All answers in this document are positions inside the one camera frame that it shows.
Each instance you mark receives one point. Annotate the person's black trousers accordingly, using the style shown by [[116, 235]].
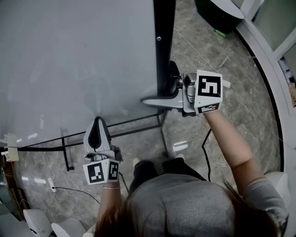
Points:
[[148, 171]]

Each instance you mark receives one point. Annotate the person's right forearm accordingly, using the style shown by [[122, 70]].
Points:
[[226, 143]]

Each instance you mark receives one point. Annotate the black white bathtub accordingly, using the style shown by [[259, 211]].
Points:
[[215, 20]]

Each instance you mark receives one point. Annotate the white power strip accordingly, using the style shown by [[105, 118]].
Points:
[[226, 83], [51, 184]]

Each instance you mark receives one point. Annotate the green packet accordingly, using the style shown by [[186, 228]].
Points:
[[219, 33]]

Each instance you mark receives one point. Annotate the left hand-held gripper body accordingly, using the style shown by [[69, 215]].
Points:
[[97, 172]]

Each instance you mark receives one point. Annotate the person's left forearm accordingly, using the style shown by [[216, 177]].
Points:
[[108, 201]]

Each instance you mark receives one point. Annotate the blue white packets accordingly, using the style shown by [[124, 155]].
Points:
[[286, 71]]

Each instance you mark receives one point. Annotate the person's grey sweater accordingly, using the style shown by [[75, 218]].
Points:
[[185, 208]]

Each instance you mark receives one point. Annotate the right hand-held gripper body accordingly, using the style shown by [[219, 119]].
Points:
[[208, 88]]

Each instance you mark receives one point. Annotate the brown woven item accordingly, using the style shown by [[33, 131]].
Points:
[[293, 92]]

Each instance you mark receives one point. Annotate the white-framed glass partition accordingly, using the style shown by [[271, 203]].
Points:
[[261, 53]]

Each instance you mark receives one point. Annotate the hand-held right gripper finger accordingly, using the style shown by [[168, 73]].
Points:
[[162, 103], [173, 78]]

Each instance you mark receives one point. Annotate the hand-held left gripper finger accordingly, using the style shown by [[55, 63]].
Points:
[[86, 144], [106, 143]]

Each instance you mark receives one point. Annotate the grey folding table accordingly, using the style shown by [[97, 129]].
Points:
[[81, 58]]

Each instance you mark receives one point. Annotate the white rounded fixture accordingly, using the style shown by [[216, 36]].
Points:
[[69, 228], [37, 222]]

